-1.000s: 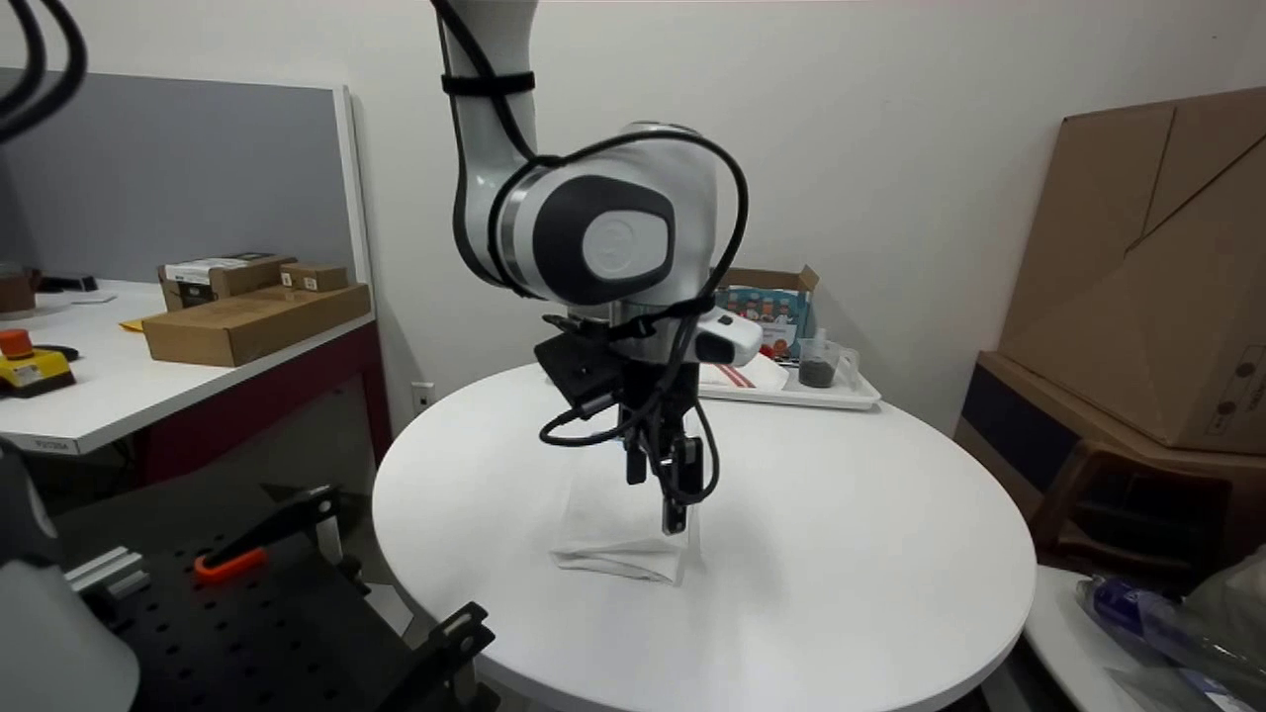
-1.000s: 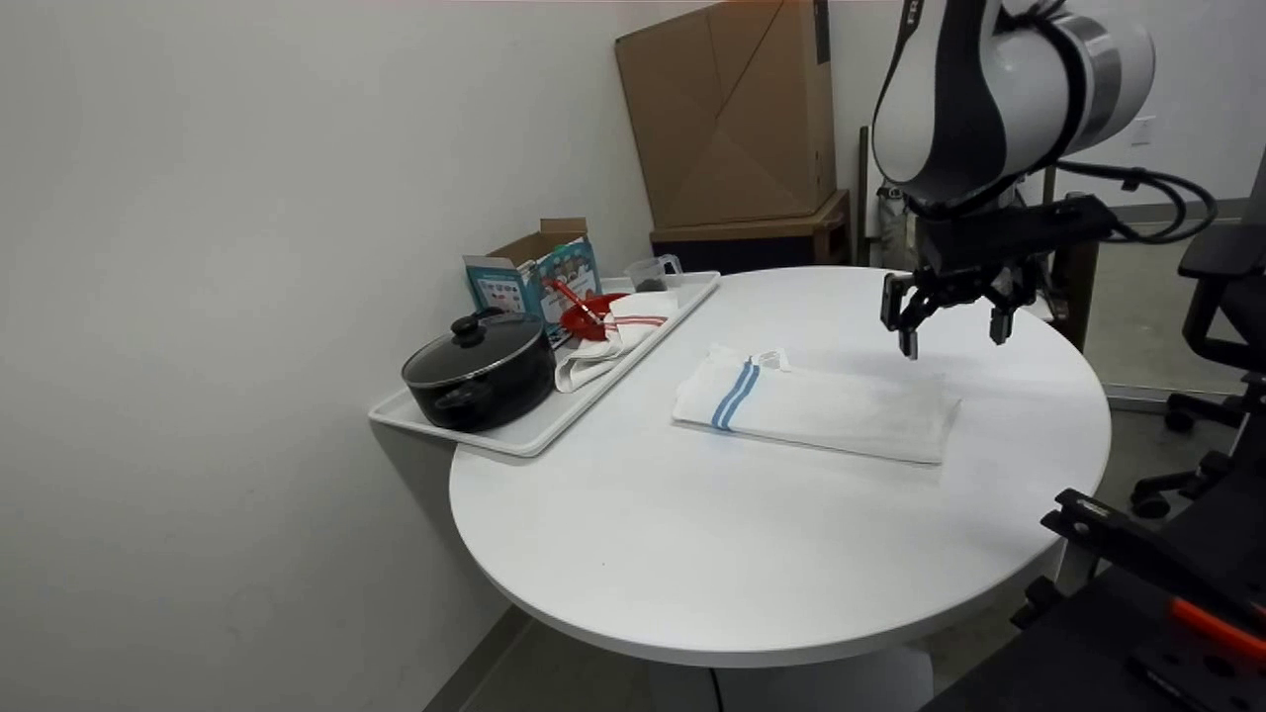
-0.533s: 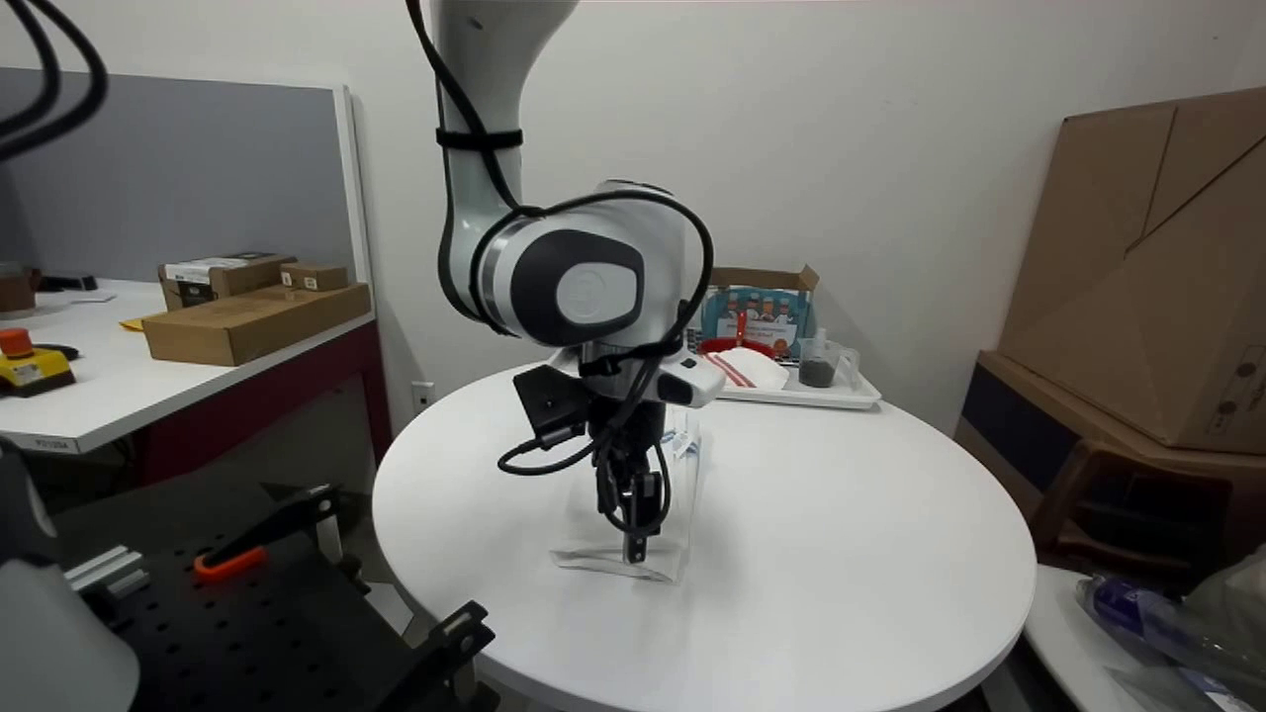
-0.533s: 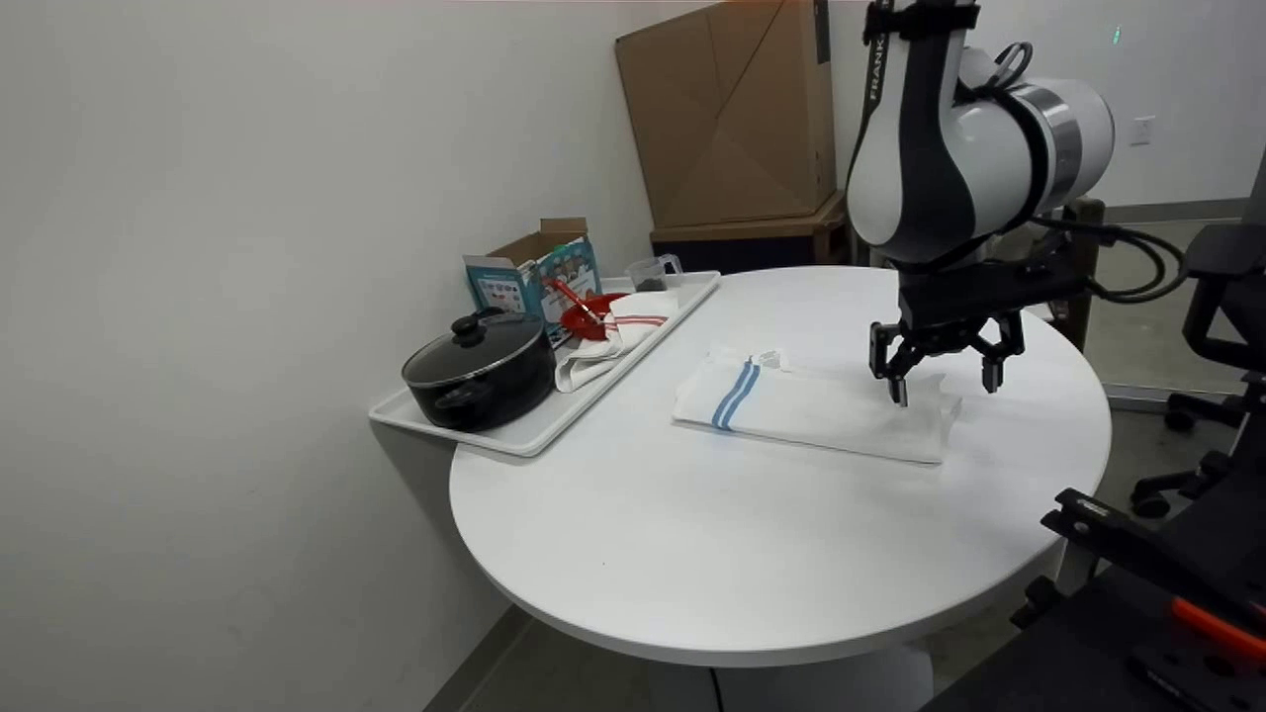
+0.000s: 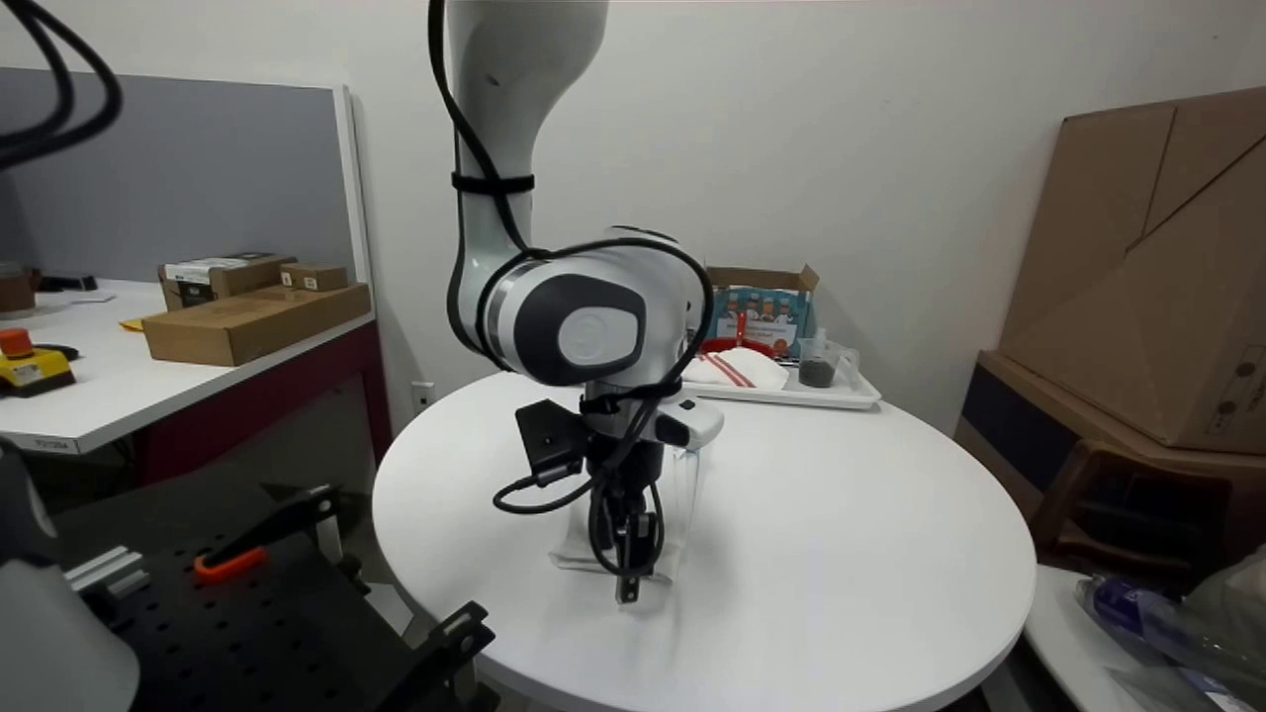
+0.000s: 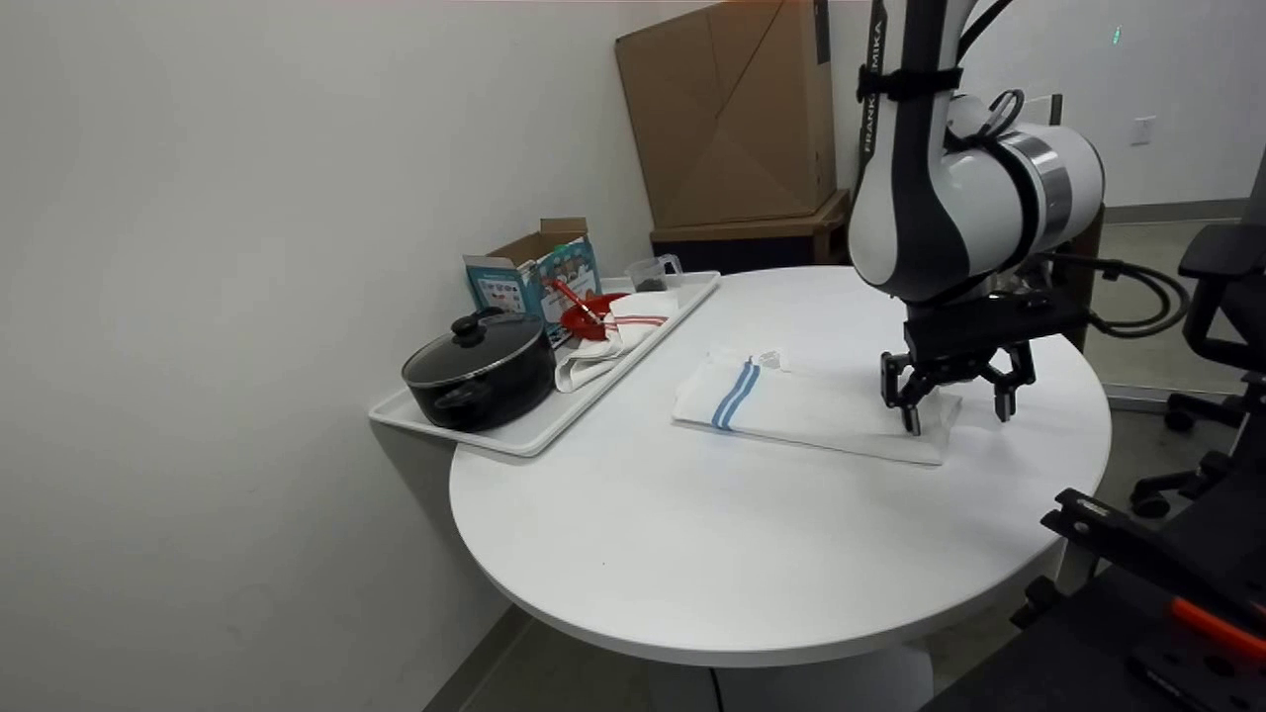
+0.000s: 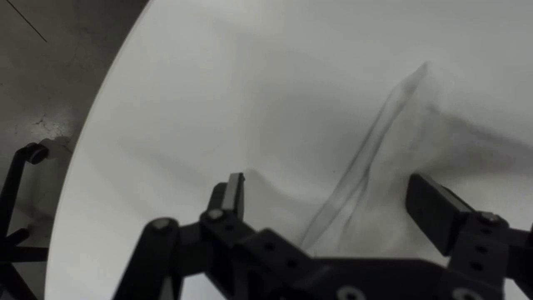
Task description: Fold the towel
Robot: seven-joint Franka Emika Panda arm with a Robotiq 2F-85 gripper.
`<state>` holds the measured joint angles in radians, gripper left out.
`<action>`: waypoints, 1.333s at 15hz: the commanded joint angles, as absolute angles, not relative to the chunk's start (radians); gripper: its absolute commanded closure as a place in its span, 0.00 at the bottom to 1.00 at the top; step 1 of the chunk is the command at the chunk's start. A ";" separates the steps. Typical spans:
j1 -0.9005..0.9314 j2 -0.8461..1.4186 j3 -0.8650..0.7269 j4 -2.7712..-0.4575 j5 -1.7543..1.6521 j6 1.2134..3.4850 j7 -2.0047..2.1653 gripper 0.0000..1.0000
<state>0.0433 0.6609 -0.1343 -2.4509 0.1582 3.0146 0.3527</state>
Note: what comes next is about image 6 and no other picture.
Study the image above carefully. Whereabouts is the white towel with blue stripe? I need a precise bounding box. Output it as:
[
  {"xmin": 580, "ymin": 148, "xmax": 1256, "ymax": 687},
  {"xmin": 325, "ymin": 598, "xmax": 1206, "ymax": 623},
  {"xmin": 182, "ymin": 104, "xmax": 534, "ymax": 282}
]
[{"xmin": 670, "ymin": 344, "xmax": 966, "ymax": 470}]

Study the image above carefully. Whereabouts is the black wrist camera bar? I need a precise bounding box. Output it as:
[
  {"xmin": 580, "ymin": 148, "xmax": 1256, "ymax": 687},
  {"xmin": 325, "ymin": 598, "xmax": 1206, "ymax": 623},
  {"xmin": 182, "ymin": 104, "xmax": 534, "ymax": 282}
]
[{"xmin": 905, "ymin": 282, "xmax": 1062, "ymax": 348}]

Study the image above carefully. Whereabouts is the black pot with lid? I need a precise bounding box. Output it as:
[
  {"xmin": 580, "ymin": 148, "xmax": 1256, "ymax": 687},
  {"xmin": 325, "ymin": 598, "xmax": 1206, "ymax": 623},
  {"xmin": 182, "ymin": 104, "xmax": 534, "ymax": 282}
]
[{"xmin": 400, "ymin": 305, "xmax": 558, "ymax": 434}]

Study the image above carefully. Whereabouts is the large brown cardboard box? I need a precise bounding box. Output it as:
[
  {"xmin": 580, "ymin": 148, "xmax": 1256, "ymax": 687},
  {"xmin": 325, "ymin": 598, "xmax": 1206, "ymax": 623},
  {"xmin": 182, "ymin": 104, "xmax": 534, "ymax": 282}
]
[{"xmin": 612, "ymin": 0, "xmax": 838, "ymax": 240}]

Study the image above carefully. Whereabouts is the black office chair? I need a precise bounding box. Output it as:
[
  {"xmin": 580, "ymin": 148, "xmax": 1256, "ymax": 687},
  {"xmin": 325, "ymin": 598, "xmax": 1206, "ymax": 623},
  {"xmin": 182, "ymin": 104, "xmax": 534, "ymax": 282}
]
[{"xmin": 1129, "ymin": 152, "xmax": 1266, "ymax": 521}]

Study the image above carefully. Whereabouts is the white cloth with red stripe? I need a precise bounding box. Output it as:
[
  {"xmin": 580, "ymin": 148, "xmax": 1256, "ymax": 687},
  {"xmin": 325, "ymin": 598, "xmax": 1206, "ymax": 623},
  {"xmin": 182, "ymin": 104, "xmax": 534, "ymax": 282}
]
[{"xmin": 551, "ymin": 288, "xmax": 682, "ymax": 397}]

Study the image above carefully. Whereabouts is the white rectangular tray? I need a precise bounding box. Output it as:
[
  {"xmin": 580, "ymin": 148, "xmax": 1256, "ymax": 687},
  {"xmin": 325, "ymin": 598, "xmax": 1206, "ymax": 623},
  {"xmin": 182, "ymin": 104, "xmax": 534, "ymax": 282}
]
[{"xmin": 363, "ymin": 271, "xmax": 723, "ymax": 462}]

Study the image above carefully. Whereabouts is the white table pedestal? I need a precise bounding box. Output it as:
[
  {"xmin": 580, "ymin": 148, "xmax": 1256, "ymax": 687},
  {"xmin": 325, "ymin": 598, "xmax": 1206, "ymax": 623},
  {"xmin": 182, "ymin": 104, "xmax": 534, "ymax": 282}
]
[{"xmin": 707, "ymin": 642, "xmax": 938, "ymax": 712}]

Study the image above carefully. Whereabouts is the low dark wooden table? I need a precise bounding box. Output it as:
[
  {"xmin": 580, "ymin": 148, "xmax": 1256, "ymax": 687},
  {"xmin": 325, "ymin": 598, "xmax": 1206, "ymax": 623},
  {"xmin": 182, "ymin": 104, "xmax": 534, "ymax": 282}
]
[{"xmin": 649, "ymin": 192, "xmax": 855, "ymax": 279}]

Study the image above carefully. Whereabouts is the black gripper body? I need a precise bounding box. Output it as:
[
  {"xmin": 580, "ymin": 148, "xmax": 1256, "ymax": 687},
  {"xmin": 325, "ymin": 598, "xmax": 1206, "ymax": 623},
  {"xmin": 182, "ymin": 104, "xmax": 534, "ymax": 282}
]
[{"xmin": 884, "ymin": 329, "xmax": 1039, "ymax": 392}]

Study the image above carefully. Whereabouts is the red plastic utensil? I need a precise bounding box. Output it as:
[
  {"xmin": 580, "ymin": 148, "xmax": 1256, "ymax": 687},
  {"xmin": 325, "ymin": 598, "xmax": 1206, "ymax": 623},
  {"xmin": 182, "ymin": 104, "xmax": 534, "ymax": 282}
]
[{"xmin": 558, "ymin": 282, "xmax": 627, "ymax": 344}]

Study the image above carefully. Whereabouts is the small blue printed cardboard box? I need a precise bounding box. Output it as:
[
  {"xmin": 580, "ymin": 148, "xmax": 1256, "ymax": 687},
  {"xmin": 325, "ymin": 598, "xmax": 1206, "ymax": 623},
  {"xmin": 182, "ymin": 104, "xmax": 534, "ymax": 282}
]
[{"xmin": 462, "ymin": 214, "xmax": 606, "ymax": 348}]

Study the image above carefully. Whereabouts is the black clamp with orange handle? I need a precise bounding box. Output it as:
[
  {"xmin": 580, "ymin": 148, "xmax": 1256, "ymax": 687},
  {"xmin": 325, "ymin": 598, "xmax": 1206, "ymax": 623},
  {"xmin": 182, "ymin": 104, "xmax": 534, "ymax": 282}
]
[{"xmin": 1039, "ymin": 488, "xmax": 1266, "ymax": 665}]

